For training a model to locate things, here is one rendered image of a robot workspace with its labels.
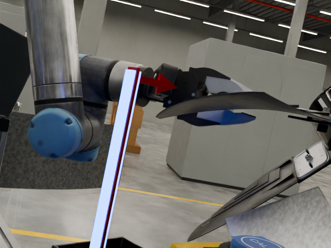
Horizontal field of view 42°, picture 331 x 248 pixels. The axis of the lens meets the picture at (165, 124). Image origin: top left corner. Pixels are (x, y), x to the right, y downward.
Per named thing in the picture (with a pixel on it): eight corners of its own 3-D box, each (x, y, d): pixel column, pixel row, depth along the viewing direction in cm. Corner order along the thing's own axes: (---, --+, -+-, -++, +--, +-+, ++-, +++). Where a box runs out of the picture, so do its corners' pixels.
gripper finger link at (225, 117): (259, 120, 73) (209, 104, 76) (254, 115, 68) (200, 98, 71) (253, 138, 73) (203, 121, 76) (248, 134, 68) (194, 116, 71)
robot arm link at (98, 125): (42, 158, 75) (55, 95, 74) (62, 151, 86) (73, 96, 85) (87, 168, 74) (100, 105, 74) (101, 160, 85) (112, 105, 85)
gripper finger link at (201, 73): (233, 71, 71) (182, 68, 74) (231, 69, 70) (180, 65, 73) (229, 100, 71) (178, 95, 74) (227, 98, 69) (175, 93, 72)
